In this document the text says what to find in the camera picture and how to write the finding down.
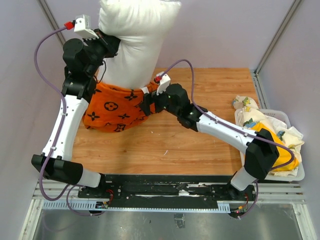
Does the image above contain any aluminium frame post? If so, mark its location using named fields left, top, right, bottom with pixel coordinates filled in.
left=253, top=0, right=304, bottom=75
left=36, top=0, right=66, bottom=46

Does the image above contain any white pillow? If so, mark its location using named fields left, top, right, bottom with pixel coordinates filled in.
left=98, top=0, right=182, bottom=89

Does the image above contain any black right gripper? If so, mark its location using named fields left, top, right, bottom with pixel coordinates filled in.
left=139, top=84, right=180, bottom=117

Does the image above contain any yellow cloth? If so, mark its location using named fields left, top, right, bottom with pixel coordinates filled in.
left=250, top=121, right=301, bottom=172

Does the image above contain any grey slotted cable duct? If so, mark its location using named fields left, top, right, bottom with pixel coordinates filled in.
left=41, top=200, right=231, bottom=213

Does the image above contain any left aluminium frame post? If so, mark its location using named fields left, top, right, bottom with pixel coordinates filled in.
left=36, top=0, right=66, bottom=46

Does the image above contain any right aluminium frame post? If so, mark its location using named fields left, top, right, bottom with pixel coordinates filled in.
left=253, top=0, right=304, bottom=75

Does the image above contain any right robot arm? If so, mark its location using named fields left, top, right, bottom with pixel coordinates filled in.
left=139, top=83, right=280, bottom=200

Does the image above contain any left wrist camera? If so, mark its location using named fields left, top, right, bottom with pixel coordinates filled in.
left=73, top=14, right=99, bottom=40

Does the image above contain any white plastic laundry basket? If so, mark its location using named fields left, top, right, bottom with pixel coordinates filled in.
left=234, top=107, right=305, bottom=182

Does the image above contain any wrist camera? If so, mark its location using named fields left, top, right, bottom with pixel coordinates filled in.
left=73, top=14, right=99, bottom=40
left=154, top=71, right=171, bottom=95

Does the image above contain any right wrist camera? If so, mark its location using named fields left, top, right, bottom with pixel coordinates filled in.
left=154, top=71, right=171, bottom=95

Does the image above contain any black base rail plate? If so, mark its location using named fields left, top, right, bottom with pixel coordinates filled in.
left=77, top=174, right=256, bottom=209

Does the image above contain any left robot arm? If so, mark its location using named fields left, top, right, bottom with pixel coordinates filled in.
left=31, top=29, right=120, bottom=198

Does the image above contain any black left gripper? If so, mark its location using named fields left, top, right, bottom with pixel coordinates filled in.
left=82, top=28, right=122, bottom=77

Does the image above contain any orange patterned pillowcase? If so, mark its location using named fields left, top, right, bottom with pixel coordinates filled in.
left=82, top=82, right=158, bottom=133

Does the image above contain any white cartoon print cloth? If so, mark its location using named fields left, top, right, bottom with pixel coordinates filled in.
left=232, top=95, right=304, bottom=177

